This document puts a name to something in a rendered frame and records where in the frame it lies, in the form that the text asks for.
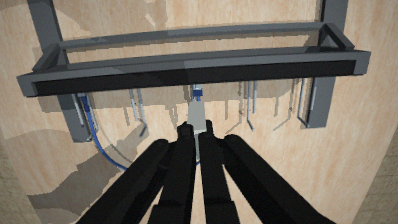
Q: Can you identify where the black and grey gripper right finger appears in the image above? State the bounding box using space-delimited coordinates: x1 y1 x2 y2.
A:
196 101 337 224

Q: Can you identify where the blue patch cord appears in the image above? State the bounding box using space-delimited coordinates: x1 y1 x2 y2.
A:
84 96 200 170

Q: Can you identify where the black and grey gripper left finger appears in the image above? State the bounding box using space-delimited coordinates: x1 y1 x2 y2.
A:
75 101 198 224

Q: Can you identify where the dark grey patch panel rack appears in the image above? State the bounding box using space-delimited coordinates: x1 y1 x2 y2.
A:
16 0 371 143

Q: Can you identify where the white cable plug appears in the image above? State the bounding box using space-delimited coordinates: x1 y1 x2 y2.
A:
193 84 203 96

